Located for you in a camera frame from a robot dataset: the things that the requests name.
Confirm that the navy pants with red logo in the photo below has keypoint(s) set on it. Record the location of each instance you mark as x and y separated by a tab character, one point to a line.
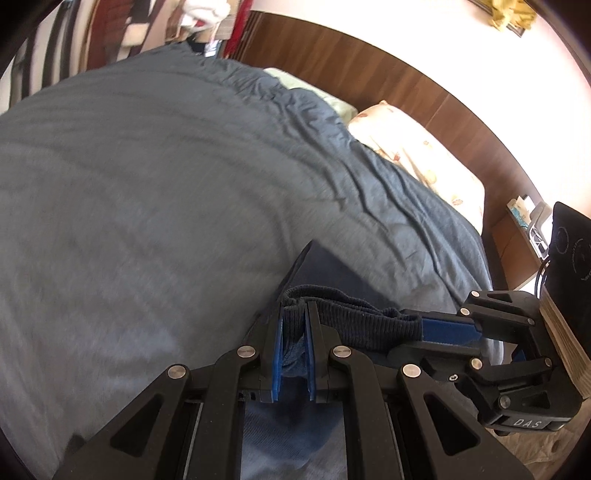
360	323

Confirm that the floral cream pillow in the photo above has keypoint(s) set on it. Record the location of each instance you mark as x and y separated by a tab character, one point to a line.
415	147

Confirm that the dark wooden headboard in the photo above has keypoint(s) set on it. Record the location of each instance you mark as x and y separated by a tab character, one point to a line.
392	78

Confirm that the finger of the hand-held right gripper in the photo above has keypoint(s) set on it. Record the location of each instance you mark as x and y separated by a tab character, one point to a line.
438	357
448	331

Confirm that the tissue box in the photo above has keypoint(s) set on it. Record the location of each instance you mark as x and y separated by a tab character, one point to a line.
519	214

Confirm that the blue-grey duvet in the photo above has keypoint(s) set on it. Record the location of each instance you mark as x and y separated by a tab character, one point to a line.
161	207

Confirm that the wooden nightstand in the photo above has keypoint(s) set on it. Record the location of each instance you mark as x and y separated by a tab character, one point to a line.
512	249

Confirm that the black round-print device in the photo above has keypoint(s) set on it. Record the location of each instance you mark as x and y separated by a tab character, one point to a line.
570	249

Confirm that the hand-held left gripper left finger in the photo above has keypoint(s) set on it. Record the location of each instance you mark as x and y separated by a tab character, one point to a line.
276	355

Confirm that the beige patterned cloth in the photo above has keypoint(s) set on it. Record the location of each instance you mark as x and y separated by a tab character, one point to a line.
540	447

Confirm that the pale green pillow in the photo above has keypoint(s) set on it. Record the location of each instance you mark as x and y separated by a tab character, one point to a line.
332	105

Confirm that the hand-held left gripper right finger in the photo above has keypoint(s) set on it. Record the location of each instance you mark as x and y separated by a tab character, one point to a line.
310	360

